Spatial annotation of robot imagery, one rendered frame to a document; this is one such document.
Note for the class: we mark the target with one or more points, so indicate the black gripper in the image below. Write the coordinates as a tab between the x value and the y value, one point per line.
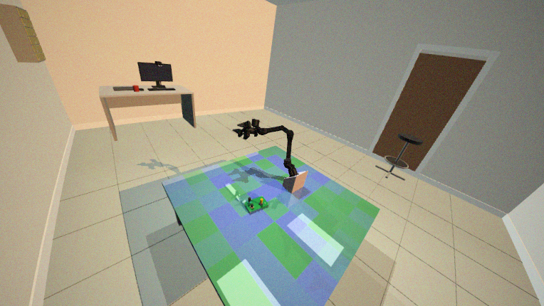
246	126

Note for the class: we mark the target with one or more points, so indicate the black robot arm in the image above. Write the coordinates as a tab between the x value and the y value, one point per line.
262	131

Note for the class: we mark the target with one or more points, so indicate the green circuit board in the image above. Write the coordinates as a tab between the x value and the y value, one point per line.
254	204

